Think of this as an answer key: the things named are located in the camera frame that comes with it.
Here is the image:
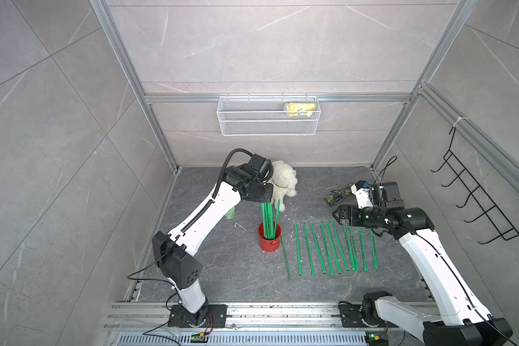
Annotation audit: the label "eleventh green straw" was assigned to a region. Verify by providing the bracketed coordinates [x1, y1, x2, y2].
[370, 230, 379, 270]

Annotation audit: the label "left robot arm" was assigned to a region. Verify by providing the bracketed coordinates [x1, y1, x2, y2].
[150, 148, 274, 326]

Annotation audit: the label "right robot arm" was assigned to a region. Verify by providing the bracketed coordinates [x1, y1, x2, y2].
[332, 205, 513, 345]

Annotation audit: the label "red cylindrical container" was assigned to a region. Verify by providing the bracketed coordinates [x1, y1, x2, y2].
[257, 223, 282, 252]

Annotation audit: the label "white plush dog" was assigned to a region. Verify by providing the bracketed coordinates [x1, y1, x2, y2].
[269, 161, 298, 212]

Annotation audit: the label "small green lidded jar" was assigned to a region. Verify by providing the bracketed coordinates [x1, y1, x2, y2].
[224, 207, 236, 220]

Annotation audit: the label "green straw bundle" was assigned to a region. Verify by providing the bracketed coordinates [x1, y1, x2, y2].
[261, 203, 278, 240]

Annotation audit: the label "camouflage cloth pouch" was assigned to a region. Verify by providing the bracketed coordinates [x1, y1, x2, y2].
[324, 186, 353, 206]

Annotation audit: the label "yellow sponge in basket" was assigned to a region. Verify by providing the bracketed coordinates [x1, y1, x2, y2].
[283, 102, 317, 118]

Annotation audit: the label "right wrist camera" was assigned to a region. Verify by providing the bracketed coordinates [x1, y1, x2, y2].
[350, 180, 373, 209]

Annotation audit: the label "white wire mesh basket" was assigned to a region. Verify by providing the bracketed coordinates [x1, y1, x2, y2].
[216, 95, 321, 136]

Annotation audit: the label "black wire hook rack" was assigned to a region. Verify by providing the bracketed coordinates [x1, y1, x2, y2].
[431, 127, 519, 245]

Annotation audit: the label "metal base rail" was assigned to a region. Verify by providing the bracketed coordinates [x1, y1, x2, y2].
[97, 301, 417, 345]

